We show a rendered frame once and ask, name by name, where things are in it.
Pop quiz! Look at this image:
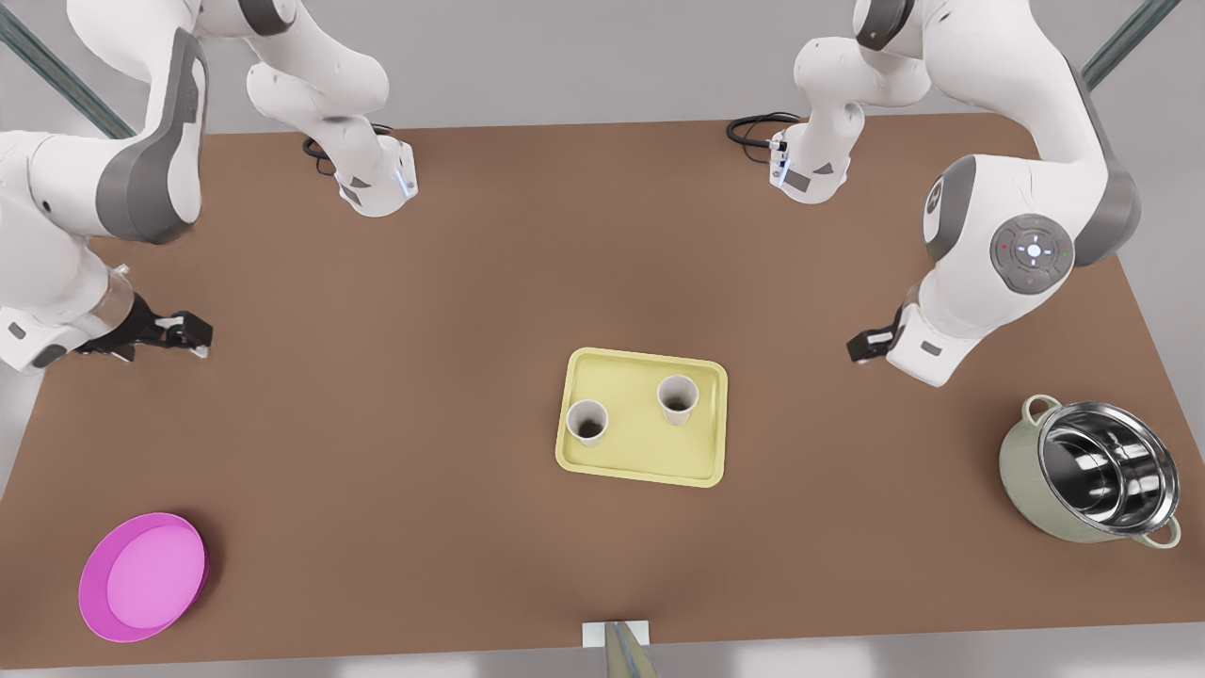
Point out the white post foot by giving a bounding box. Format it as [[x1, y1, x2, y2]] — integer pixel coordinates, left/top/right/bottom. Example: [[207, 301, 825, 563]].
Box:
[[582, 621, 652, 650]]

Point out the black cable loop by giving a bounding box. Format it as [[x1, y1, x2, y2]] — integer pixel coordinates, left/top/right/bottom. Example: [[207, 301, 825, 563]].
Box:
[[726, 112, 807, 167], [302, 123, 395, 179]]

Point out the pink round plate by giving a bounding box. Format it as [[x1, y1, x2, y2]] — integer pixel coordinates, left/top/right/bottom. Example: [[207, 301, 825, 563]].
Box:
[[78, 512, 208, 644]]

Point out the pale yellow tray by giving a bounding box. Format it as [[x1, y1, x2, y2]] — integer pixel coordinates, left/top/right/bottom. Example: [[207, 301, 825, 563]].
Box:
[[554, 347, 730, 489]]

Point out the silver frame post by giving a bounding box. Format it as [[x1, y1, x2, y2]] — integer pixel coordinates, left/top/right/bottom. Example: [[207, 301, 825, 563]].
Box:
[[602, 620, 658, 678], [1080, 0, 1183, 91], [0, 5, 138, 140]]

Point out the pale green steel pot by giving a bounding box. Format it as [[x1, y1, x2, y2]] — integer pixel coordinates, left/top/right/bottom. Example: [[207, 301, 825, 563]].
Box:
[[998, 394, 1182, 550]]

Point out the white IKEA cup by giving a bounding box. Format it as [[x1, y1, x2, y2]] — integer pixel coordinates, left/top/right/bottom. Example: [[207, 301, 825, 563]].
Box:
[[566, 399, 610, 448], [656, 375, 699, 427]]

